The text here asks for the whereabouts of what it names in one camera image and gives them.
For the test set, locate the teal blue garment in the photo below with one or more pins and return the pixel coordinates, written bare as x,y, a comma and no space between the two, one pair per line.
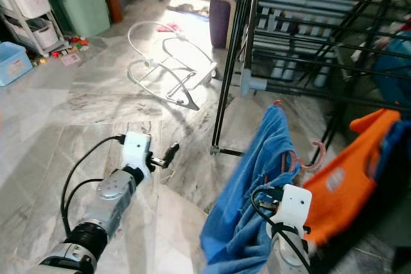
395,68

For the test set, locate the pink red plastic hanger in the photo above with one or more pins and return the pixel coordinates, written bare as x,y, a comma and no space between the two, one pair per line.
318,158

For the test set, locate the blue shirt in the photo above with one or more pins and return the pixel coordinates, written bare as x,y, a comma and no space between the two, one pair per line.
250,197

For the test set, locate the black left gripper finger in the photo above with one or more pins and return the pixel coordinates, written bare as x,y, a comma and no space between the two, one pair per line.
171,151

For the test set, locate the white drawer trolley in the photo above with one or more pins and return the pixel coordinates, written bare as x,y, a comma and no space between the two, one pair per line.
32,4

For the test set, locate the pink floor cloth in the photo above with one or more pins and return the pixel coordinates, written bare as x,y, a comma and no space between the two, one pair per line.
169,27

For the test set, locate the blue plastic hanger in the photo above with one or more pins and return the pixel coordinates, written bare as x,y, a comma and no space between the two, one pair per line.
392,145

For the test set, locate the black clothes drying rack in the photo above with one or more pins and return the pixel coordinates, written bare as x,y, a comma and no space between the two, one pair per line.
295,36

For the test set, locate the dark purple sofa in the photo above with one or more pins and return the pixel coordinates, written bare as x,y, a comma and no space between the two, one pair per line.
219,11

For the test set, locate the orange shirt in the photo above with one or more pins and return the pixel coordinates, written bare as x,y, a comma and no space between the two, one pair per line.
347,178

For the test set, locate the green laundry basket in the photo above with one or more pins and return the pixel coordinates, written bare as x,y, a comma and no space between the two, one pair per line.
80,4

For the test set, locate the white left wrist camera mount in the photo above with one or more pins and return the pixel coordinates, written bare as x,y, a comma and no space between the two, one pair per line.
139,150

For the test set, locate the small pink box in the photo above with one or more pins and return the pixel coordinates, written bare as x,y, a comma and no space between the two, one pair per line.
70,58

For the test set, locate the light blue plastic bin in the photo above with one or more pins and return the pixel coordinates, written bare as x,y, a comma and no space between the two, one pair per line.
14,64

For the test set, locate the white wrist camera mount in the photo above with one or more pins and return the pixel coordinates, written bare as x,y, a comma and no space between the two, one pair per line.
139,150
294,206

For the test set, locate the blue door mat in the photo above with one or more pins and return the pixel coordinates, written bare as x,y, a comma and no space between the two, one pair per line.
187,11

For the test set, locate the white baby bouncer frame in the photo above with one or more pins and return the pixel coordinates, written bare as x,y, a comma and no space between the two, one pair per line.
180,75

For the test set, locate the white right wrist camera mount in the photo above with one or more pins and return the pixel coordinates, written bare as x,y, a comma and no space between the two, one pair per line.
294,206

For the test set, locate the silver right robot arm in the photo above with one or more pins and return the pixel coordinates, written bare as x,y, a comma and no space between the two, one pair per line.
289,255

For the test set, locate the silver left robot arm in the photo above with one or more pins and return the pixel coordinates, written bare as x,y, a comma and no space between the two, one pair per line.
109,200

